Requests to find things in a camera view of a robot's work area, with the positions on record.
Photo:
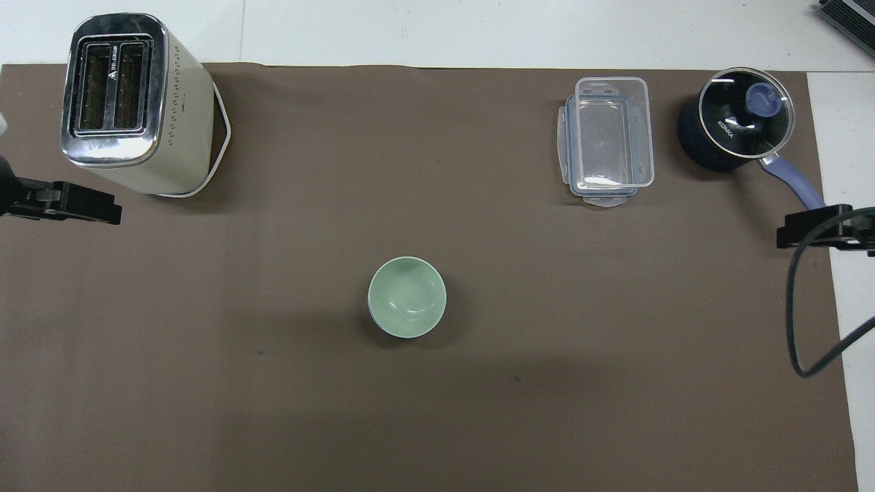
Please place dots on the green bowl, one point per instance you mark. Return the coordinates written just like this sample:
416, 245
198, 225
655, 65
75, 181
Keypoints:
407, 296

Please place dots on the cream and chrome toaster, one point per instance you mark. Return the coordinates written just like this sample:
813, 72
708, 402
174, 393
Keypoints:
174, 130

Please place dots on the clear plastic container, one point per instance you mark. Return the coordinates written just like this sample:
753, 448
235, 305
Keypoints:
612, 133

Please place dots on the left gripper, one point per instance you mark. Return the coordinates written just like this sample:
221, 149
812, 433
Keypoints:
24, 198

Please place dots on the blue bowl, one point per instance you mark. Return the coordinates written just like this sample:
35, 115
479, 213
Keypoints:
377, 329

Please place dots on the dark blue saucepan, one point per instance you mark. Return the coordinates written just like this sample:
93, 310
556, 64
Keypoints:
697, 147

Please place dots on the dark ribbed device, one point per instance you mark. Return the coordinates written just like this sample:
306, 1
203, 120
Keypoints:
851, 15

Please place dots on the clear plastic container lid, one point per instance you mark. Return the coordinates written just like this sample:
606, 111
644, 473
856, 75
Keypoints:
564, 147

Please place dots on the glass pot lid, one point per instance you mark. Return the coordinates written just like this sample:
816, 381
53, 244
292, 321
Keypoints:
742, 116

